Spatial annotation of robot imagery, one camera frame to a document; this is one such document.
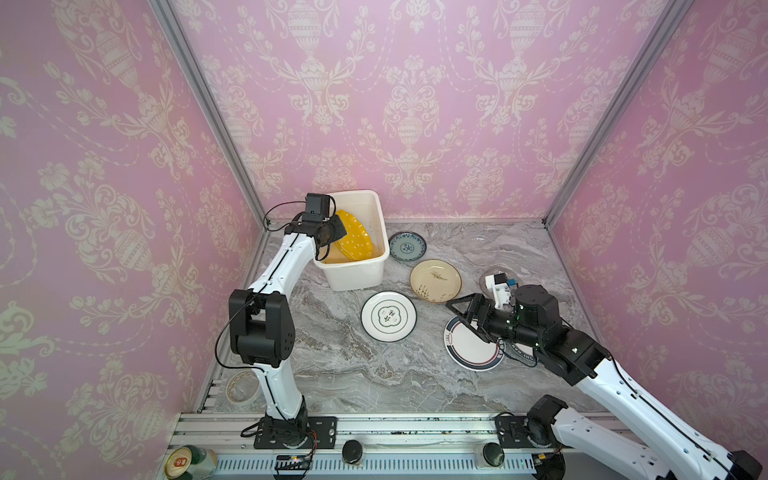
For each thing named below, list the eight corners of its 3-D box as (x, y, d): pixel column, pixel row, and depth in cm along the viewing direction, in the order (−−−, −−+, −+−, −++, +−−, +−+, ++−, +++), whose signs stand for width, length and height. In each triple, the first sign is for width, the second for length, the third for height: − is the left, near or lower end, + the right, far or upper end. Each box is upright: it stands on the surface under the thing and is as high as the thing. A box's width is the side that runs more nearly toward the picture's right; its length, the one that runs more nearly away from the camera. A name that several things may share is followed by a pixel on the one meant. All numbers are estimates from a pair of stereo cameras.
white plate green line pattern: (359, 342, 91) (358, 339, 90) (362, 293, 102) (362, 290, 101) (418, 342, 91) (418, 339, 90) (415, 293, 102) (415, 290, 101)
